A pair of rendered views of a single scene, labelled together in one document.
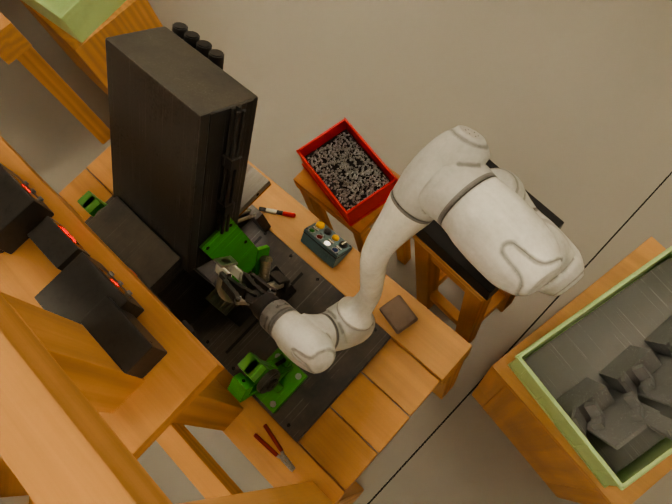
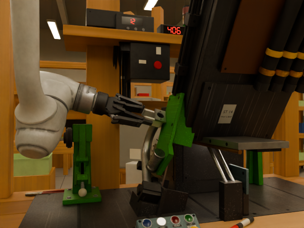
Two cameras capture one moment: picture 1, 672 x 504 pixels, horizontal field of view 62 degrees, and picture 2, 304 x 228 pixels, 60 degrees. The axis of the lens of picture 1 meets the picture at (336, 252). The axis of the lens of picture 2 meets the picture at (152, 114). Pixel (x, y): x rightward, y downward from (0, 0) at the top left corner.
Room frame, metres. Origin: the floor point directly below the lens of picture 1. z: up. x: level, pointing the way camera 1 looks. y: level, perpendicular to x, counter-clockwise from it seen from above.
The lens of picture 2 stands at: (0.79, -0.60, 1.20)
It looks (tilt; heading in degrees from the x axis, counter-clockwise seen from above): 1 degrees up; 100
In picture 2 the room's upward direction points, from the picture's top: straight up
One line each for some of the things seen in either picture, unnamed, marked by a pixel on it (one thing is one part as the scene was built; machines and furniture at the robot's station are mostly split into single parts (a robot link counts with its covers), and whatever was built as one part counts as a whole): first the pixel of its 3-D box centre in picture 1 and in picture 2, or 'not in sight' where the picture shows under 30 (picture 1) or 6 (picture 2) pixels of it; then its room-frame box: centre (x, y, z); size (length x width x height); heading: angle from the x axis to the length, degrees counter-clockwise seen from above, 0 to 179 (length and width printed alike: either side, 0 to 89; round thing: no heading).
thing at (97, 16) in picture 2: (124, 337); (104, 21); (0.41, 0.44, 1.59); 0.15 x 0.07 x 0.07; 26
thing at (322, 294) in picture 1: (225, 275); (190, 201); (0.77, 0.37, 0.89); 1.10 x 0.42 x 0.02; 26
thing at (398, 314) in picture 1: (398, 313); not in sight; (0.42, -0.10, 0.91); 0.10 x 0.08 x 0.03; 13
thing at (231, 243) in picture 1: (226, 245); (178, 124); (0.73, 0.28, 1.17); 0.13 x 0.12 x 0.20; 26
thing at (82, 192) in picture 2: not in sight; (82, 187); (0.41, 0.24, 0.96); 0.06 x 0.03 x 0.06; 116
